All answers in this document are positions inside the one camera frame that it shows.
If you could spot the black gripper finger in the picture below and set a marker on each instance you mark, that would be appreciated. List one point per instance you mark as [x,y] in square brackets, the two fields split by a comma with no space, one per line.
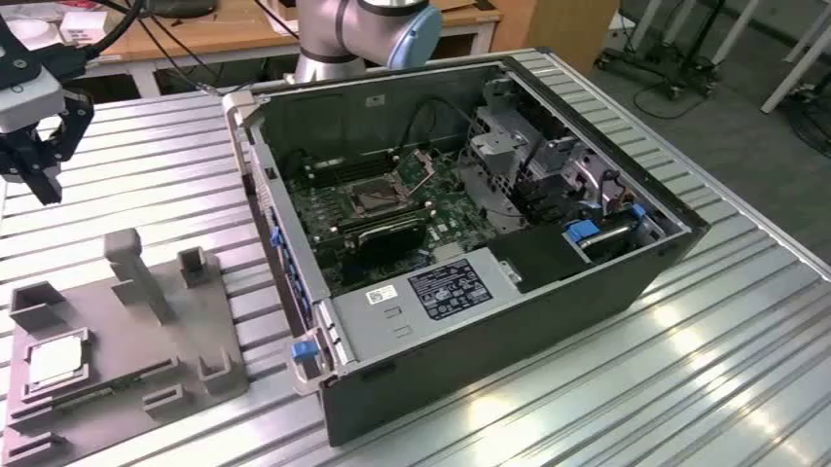
[77,121]
[10,165]

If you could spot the silver CPU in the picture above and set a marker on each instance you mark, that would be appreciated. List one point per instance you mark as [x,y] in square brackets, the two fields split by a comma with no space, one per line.
[58,360]

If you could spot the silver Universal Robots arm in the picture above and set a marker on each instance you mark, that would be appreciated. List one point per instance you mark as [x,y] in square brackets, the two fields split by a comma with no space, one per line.
[325,29]

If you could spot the blue slot retainer strip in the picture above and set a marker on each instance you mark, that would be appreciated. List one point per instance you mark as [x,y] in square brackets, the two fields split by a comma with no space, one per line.
[275,236]

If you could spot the black RAM slot bank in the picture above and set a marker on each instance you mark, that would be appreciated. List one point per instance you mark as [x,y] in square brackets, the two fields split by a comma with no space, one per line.
[351,168]
[377,225]

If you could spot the CPU socket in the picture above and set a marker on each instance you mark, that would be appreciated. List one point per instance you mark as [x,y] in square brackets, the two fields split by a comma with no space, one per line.
[379,199]

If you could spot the white round dish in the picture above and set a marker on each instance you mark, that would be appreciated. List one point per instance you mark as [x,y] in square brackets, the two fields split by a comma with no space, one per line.
[33,31]

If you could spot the white cardboard box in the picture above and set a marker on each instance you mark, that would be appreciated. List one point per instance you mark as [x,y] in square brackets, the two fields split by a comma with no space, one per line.
[85,24]

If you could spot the wooden desk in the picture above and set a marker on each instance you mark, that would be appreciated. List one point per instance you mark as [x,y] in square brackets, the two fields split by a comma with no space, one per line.
[227,29]

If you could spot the gray parts rack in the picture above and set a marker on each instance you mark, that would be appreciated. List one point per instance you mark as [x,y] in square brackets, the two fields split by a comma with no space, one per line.
[130,340]

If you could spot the green RAM stick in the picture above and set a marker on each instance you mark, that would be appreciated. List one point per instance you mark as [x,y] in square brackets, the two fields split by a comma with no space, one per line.
[98,391]

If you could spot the black graphics card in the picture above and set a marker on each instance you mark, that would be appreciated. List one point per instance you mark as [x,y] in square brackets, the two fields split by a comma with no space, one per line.
[390,238]

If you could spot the thin metal locking lever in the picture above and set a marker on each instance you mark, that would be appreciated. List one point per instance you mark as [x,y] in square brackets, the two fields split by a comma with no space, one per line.
[425,180]

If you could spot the blue case latch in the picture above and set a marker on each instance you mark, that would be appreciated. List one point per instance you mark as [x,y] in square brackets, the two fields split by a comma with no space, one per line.
[305,351]

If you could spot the green motherboard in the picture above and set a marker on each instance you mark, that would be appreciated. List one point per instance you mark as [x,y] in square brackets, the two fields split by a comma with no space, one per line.
[454,204]

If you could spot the silver power supply unit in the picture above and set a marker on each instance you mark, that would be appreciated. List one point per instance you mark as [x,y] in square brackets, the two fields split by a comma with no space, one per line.
[377,331]

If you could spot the small silver heatsink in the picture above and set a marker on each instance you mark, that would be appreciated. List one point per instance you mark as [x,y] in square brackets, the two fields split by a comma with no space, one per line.
[450,251]

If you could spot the gray metal drive cage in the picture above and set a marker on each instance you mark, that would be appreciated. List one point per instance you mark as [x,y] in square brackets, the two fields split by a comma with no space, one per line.
[494,146]

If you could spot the black plastic shroud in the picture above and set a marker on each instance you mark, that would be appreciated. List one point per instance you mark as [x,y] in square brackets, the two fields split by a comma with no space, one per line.
[533,258]

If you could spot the wooden cabinet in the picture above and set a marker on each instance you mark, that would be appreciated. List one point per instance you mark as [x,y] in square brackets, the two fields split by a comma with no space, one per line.
[565,34]

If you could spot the open black PC case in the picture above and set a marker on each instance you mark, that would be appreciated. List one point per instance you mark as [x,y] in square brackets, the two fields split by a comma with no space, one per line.
[487,365]

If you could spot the small blue clip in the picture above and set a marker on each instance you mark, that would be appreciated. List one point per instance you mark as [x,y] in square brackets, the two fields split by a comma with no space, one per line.
[636,211]

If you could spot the black wheeled stand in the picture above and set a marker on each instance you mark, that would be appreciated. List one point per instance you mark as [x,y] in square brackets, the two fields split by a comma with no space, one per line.
[696,73]

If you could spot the white table legs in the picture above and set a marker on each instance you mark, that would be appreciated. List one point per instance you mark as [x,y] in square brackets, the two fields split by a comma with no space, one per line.
[798,74]

